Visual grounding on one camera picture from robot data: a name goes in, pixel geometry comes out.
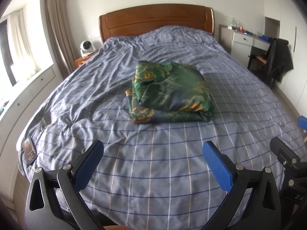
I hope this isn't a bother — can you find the green floral padded jacket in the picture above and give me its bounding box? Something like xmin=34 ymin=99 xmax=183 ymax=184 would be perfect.
xmin=126 ymin=61 xmax=215 ymax=124

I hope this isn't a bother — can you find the person's left hand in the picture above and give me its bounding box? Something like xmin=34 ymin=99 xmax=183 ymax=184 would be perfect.
xmin=104 ymin=225 xmax=133 ymax=230

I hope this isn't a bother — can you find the black smartphone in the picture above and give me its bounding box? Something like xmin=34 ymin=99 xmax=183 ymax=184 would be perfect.
xmin=21 ymin=136 xmax=37 ymax=164

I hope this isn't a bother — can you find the black coat on chair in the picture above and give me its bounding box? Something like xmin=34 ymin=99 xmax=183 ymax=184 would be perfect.
xmin=263 ymin=38 xmax=294 ymax=86

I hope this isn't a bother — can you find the wooden chair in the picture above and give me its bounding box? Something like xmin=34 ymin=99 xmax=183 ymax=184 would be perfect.
xmin=247 ymin=54 xmax=267 ymax=71

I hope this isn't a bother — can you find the white dresser desk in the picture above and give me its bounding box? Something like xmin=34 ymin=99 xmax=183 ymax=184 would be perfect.
xmin=219 ymin=25 xmax=270 ymax=68

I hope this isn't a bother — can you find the wooden nightstand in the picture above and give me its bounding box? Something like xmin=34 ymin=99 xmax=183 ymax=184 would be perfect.
xmin=74 ymin=52 xmax=96 ymax=69

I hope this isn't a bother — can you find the white desk fan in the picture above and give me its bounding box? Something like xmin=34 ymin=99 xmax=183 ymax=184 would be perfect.
xmin=80 ymin=40 xmax=96 ymax=57

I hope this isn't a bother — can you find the beige curtain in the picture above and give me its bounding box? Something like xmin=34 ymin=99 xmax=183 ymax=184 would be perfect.
xmin=46 ymin=0 xmax=79 ymax=79

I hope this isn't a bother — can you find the brown wooden headboard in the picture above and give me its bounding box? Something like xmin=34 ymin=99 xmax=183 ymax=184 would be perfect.
xmin=99 ymin=4 xmax=215 ymax=42

